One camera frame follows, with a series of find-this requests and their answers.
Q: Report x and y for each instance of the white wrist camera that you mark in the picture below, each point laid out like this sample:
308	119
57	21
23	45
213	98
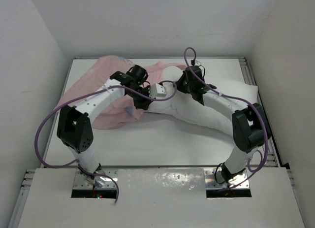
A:
158	91
195	63

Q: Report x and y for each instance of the white foam front board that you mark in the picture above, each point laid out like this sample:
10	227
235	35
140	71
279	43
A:
160	198

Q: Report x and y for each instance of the white pillow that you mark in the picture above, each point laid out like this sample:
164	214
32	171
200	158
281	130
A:
217	111

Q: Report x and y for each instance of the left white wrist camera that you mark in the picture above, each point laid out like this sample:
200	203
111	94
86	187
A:
158	91

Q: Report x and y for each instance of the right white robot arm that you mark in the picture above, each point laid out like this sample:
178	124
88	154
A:
249	127

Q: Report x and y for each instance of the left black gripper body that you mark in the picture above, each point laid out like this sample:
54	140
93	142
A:
144	91

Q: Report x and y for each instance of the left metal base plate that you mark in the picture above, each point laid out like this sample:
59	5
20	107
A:
103	182

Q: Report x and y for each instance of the pink princess pillowcase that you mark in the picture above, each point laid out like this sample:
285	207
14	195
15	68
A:
114	109

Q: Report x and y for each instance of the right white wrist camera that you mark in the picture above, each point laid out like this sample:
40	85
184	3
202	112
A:
195	63

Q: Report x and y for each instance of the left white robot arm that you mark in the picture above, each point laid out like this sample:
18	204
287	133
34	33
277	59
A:
75	122

